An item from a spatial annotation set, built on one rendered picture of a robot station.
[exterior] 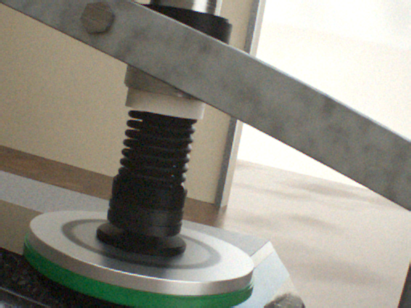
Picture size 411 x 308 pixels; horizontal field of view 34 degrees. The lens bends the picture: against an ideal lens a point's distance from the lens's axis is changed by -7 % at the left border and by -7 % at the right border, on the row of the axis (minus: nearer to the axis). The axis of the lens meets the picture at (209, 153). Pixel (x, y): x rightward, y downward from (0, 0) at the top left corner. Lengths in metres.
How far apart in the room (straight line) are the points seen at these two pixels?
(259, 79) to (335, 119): 0.07
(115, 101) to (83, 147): 0.53
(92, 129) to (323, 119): 5.88
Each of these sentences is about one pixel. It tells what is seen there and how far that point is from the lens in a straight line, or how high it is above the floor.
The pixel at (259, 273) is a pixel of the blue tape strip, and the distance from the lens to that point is 0.79.
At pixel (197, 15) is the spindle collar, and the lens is 0.59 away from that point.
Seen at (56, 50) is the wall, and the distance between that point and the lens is 6.67.
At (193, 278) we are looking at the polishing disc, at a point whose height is 0.88.
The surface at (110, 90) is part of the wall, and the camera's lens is 6.32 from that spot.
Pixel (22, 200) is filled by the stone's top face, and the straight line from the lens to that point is 0.85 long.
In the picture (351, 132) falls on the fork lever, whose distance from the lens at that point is 0.55.
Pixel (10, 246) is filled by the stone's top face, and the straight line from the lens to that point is 0.66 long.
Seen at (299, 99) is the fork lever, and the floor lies 1.03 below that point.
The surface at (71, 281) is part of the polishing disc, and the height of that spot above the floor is 0.86.
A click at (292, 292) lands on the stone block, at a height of 0.80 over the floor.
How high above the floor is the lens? 1.04
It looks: 6 degrees down
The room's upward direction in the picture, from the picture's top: 11 degrees clockwise
